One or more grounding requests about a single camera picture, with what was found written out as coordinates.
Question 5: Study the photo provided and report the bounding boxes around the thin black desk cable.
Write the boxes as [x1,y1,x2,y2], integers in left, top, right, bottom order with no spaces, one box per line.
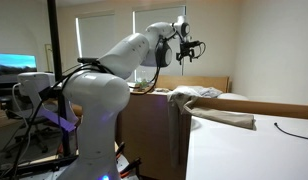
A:
[273,121,308,143]

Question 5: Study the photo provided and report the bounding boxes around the white desk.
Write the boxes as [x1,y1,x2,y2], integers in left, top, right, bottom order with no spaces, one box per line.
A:
[184,113,308,180]

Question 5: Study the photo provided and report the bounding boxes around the black vertical pole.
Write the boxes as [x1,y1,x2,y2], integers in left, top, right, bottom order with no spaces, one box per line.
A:
[46,0,72,158]

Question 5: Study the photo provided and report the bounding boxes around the small green item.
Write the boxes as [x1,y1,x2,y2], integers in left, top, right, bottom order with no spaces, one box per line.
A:
[137,79,150,90]

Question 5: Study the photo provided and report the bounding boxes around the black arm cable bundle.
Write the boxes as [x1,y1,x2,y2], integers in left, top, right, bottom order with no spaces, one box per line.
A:
[7,36,162,180]

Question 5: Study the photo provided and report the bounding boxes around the wooden bed headboard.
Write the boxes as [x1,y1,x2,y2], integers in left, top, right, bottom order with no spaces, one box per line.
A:
[153,74,232,94]

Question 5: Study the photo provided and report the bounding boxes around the beige trousers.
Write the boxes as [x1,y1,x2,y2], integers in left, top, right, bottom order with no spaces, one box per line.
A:
[166,89,257,168]

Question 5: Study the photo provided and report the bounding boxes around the white pillow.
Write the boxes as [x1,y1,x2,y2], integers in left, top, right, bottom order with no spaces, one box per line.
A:
[216,92,250,102]

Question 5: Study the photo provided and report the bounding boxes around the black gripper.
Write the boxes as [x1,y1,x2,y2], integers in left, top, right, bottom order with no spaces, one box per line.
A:
[176,45,196,65]

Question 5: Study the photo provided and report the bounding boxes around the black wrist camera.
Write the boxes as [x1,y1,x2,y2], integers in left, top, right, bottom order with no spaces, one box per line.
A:
[183,40,202,50]

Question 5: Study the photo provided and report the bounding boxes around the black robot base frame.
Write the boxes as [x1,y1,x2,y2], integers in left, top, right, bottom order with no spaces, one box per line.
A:
[0,153,80,180]

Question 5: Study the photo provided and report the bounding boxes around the white window blind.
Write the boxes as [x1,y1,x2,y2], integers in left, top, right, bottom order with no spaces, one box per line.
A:
[132,4,188,79]
[75,13,116,61]

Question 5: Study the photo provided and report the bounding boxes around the small beige item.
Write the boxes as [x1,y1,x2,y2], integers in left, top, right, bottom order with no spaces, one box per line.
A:
[154,87,172,94]

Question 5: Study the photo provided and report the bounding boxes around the red and black tool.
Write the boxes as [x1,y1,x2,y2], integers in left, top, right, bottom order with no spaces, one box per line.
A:
[114,141,142,179]

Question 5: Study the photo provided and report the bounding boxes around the framed wall picture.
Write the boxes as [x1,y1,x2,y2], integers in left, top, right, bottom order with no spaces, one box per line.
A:
[43,43,56,73]

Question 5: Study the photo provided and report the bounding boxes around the screen with blue picture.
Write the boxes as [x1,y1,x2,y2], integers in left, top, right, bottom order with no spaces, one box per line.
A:
[0,53,38,84]

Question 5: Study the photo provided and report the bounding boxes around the white box device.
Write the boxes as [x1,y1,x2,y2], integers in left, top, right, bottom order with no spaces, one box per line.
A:
[16,72,79,134]

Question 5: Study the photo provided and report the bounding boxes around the black office chair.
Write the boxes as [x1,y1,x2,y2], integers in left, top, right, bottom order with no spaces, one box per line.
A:
[0,94,62,155]

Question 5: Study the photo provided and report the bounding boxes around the grey blanket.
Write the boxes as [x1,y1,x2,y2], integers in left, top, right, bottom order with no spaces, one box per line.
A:
[173,85,225,99]

